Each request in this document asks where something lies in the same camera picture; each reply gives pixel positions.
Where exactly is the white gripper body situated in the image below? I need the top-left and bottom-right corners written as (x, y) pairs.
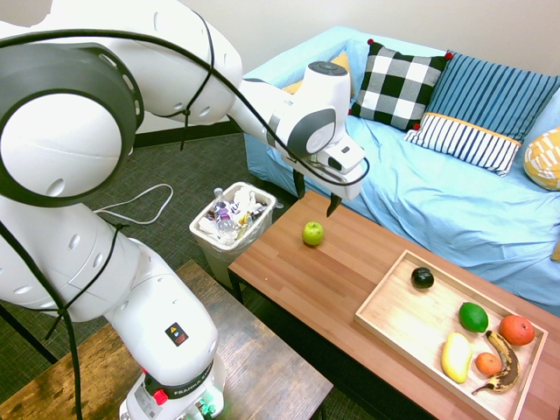
top-left (281, 150), bottom-right (368, 202)

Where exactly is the green apple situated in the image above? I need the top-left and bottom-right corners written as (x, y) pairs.
top-left (301, 220), bottom-right (326, 247)

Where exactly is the light wooden tray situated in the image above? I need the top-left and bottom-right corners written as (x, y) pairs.
top-left (353, 248), bottom-right (550, 420)

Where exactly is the light blue sofa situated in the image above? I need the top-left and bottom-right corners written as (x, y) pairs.
top-left (241, 24), bottom-right (560, 319)

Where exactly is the reddish wooden coffee table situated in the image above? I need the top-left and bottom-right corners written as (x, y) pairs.
top-left (227, 190), bottom-right (560, 420)

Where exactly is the clear bottle purple label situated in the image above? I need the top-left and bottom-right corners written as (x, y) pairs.
top-left (213, 187), bottom-right (237, 235)

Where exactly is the plain mustard pillow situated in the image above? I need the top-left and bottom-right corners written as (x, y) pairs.
top-left (281, 52), bottom-right (354, 97)

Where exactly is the black white checkered pillow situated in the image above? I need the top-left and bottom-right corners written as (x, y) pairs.
top-left (349, 38), bottom-right (453, 132)

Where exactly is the beige trash bin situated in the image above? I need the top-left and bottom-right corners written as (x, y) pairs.
top-left (188, 181), bottom-right (278, 290)

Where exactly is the white navy striped pillow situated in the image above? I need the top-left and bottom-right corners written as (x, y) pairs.
top-left (402, 112), bottom-right (522, 178)

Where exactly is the blue striped pillow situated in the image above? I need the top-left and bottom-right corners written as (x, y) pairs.
top-left (426, 51), bottom-right (560, 144)

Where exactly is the rustic dark wood table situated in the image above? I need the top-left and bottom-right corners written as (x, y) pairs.
top-left (0, 259), bottom-right (334, 420)

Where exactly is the green lime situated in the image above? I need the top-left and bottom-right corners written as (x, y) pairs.
top-left (458, 301), bottom-right (490, 333)

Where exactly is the yellow mango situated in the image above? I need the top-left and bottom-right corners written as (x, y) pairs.
top-left (440, 332), bottom-right (474, 385)

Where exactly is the yellow white patterned bolster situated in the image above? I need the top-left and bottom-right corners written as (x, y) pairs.
top-left (523, 126), bottom-right (560, 192)

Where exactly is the red orange round fruit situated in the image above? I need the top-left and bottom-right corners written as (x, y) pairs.
top-left (499, 314), bottom-right (536, 347)

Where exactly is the small orange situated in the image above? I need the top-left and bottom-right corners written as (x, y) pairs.
top-left (475, 352), bottom-right (503, 376)

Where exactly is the overripe spotted banana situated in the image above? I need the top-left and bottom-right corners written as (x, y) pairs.
top-left (471, 330), bottom-right (522, 396)

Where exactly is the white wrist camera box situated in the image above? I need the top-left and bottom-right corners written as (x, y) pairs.
top-left (321, 133), bottom-right (367, 176)

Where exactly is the white floor cable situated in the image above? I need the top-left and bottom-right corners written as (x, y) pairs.
top-left (94, 183), bottom-right (175, 227)

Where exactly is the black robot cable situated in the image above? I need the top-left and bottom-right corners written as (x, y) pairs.
top-left (0, 8), bottom-right (371, 420)

